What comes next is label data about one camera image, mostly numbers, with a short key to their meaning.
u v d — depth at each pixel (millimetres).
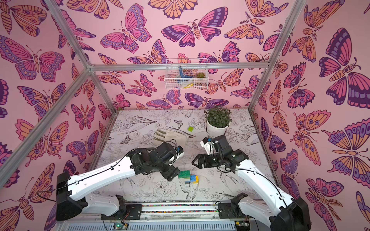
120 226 709
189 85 861
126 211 669
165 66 928
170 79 925
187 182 833
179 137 1030
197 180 817
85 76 903
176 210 747
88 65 917
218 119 910
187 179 762
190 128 1095
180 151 644
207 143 709
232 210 719
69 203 392
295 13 706
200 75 931
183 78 929
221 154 584
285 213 378
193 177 806
